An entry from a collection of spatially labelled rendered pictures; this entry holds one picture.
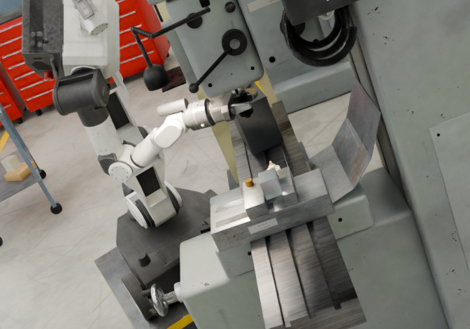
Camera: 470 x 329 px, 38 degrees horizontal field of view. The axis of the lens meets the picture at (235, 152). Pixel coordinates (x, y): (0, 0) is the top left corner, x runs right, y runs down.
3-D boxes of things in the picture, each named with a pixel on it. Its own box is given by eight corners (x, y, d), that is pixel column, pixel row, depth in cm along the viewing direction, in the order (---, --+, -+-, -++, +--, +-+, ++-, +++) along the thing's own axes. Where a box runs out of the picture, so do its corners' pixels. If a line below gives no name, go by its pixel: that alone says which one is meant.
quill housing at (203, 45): (206, 104, 195) (161, 2, 181) (203, 79, 214) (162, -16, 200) (268, 80, 194) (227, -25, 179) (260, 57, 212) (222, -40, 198)
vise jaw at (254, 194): (249, 220, 189) (244, 208, 188) (246, 192, 203) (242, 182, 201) (269, 213, 189) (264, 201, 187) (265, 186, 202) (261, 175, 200)
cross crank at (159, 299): (154, 327, 235) (140, 302, 230) (155, 305, 246) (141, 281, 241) (196, 311, 234) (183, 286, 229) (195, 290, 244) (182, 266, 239)
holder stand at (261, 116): (252, 156, 237) (232, 107, 228) (238, 134, 256) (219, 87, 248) (284, 141, 237) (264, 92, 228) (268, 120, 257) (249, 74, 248)
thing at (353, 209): (228, 281, 215) (213, 253, 210) (221, 222, 246) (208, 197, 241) (377, 226, 210) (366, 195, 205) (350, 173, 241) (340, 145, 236)
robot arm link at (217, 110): (224, 102, 201) (188, 112, 205) (236, 129, 205) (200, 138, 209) (231, 83, 211) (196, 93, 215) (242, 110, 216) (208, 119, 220)
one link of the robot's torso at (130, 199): (133, 218, 303) (120, 194, 297) (171, 195, 308) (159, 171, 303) (147, 235, 286) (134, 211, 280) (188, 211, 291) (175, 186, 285)
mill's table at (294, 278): (275, 353, 163) (264, 330, 160) (234, 137, 274) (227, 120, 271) (367, 321, 161) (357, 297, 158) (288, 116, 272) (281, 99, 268)
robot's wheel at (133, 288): (136, 306, 284) (115, 270, 275) (145, 299, 285) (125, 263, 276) (151, 329, 267) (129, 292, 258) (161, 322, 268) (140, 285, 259)
